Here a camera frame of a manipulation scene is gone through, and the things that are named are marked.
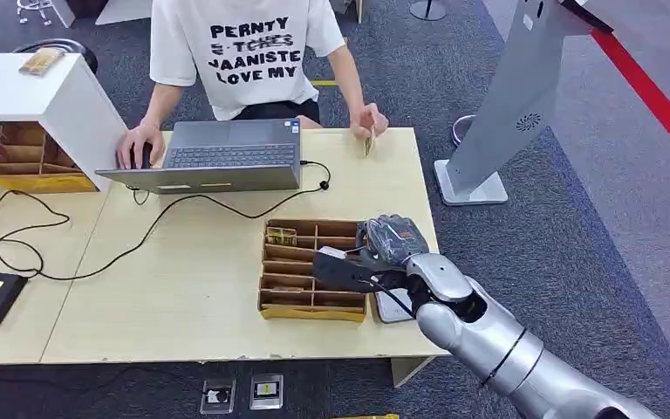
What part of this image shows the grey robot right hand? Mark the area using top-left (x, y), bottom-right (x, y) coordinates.
top-left (355, 215), bottom-right (430, 273)

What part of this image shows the person's right hand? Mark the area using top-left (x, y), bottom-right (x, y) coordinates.
top-left (116, 122), bottom-right (167, 170)

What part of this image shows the person's left hand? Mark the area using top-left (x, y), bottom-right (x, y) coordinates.
top-left (349, 102), bottom-right (390, 141)

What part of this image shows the black computer mouse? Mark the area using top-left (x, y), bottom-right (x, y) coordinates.
top-left (129, 141), bottom-right (154, 170)

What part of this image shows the white shelf stand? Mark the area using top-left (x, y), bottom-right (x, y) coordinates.
top-left (0, 52), bottom-right (130, 193)

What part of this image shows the black round chair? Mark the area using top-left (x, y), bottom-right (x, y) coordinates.
top-left (12, 38), bottom-right (99, 74)

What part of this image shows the grey laptop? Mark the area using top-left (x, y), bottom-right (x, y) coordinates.
top-left (95, 118), bottom-right (304, 196)

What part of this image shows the wooden divided card box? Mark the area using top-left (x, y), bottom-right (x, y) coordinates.
top-left (257, 218), bottom-right (369, 323)

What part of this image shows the wooden box under shelf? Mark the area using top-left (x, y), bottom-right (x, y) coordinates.
top-left (0, 122), bottom-right (100, 195)

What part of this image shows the round metal stand base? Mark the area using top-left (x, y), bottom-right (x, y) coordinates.
top-left (408, 0), bottom-right (448, 23)

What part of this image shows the stack of cards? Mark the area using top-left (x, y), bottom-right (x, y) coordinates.
top-left (18, 47), bottom-right (66, 77)

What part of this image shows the pale desk leg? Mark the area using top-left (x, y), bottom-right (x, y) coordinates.
top-left (391, 355), bottom-right (439, 389)

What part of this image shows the person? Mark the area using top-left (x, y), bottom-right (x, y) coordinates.
top-left (148, 0), bottom-right (348, 129)

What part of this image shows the grey kiosk stand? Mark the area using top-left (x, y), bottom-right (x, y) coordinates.
top-left (434, 0), bottom-right (613, 208)

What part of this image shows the white chair base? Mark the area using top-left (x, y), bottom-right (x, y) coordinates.
top-left (16, 0), bottom-right (76, 29)

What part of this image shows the red barrier belt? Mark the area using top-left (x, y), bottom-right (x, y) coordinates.
top-left (589, 27), bottom-right (670, 179)

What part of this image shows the black mouse cable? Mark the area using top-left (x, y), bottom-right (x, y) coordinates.
top-left (126, 184), bottom-right (153, 207)

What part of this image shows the black laptop power cable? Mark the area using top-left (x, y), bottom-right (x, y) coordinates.
top-left (0, 161), bottom-right (332, 283)

